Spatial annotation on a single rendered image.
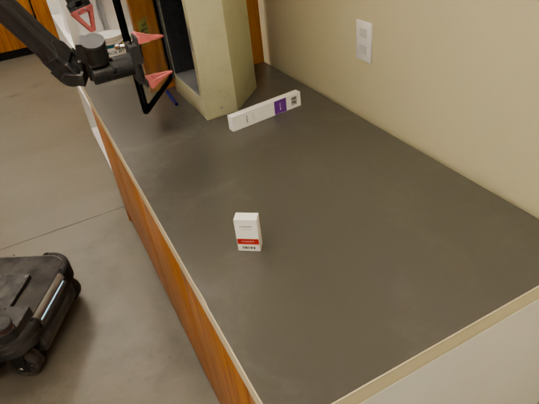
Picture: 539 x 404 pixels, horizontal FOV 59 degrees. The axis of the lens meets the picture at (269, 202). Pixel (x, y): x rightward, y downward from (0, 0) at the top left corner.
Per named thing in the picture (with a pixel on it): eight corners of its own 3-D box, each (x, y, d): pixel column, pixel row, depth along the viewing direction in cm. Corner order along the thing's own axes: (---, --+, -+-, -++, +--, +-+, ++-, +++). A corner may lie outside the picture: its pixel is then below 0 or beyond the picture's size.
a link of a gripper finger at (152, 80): (171, 56, 126) (136, 65, 123) (177, 82, 130) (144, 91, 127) (164, 50, 132) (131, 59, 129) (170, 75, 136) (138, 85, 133)
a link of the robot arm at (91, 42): (71, 62, 127) (63, 85, 122) (58, 26, 117) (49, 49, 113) (117, 65, 128) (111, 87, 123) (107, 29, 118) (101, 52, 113)
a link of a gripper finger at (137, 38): (164, 29, 122) (128, 38, 120) (171, 56, 126) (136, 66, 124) (157, 24, 128) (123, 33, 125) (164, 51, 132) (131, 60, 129)
